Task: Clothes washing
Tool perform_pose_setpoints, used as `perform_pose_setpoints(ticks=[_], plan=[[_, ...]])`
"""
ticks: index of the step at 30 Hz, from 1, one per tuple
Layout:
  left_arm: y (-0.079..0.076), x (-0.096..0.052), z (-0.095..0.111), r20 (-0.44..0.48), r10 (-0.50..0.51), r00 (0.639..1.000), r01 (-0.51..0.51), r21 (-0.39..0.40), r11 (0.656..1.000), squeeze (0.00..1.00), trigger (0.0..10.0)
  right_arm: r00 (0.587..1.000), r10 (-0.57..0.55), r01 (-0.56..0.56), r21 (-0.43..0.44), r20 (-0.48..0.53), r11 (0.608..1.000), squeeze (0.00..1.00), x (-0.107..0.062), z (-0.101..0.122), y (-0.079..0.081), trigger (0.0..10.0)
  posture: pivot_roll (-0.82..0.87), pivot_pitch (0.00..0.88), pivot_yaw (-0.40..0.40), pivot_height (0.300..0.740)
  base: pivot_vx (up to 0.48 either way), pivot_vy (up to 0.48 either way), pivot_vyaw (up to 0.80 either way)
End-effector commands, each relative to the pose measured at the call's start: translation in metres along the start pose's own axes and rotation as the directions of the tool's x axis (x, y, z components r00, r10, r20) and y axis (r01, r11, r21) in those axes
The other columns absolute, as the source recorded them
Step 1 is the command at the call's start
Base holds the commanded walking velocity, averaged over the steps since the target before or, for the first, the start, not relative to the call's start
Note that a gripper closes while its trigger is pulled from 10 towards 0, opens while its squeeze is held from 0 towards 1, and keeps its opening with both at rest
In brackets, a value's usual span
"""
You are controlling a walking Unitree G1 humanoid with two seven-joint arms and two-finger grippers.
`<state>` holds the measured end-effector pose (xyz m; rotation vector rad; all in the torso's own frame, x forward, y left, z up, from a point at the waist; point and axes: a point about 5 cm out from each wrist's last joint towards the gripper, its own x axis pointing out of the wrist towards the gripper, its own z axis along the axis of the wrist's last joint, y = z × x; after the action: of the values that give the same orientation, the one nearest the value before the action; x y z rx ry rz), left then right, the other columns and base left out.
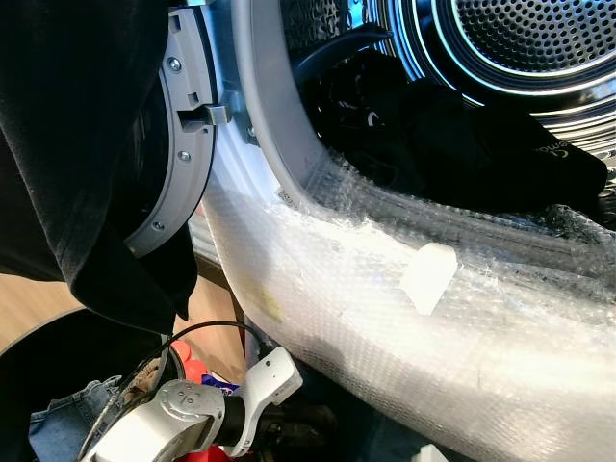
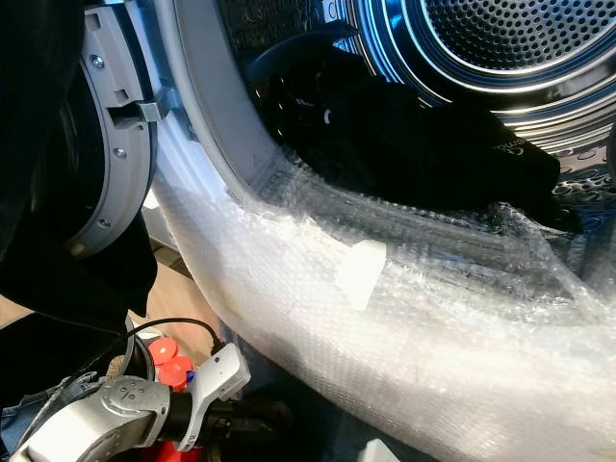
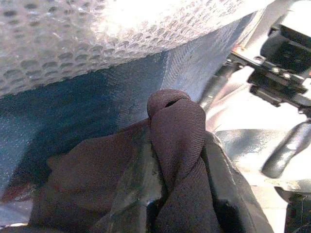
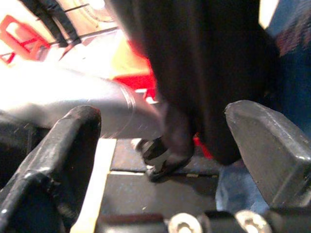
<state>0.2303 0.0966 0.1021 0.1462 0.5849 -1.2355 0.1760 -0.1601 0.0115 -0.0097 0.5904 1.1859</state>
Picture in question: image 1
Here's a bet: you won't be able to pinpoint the white washing machine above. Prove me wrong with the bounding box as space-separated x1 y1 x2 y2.
191 0 616 462

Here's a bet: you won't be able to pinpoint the clear bubble wrap sheet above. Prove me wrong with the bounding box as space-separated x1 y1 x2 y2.
196 159 616 462

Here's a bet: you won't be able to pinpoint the blue denim jeans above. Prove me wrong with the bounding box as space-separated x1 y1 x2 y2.
28 374 132 462

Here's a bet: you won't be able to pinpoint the perforated steel washer drum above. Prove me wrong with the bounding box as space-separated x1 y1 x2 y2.
279 0 616 176

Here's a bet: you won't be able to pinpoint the black hanging garment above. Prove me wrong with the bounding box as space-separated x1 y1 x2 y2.
0 0 199 337

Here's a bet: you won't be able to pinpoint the grey round washer door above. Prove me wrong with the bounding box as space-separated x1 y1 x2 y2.
123 5 233 259

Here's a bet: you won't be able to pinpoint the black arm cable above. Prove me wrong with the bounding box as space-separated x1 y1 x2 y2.
144 321 277 388

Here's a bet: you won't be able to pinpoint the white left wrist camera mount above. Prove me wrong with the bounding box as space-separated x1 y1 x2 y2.
228 346 305 458

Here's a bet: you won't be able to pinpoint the black clothes pile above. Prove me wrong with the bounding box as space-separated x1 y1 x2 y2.
298 48 610 216

